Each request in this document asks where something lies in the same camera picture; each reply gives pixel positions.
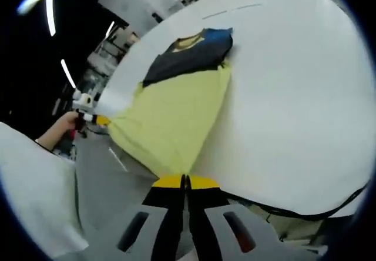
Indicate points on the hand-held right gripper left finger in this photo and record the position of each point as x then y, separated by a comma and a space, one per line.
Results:
170, 214

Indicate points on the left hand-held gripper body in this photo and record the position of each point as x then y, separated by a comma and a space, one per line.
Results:
83, 103

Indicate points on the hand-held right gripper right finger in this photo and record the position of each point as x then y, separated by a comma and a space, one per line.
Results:
202, 214

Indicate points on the yellow blue black garment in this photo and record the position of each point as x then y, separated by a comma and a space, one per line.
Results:
170, 117

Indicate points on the person's left hand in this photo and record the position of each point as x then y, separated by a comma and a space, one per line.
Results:
67, 123

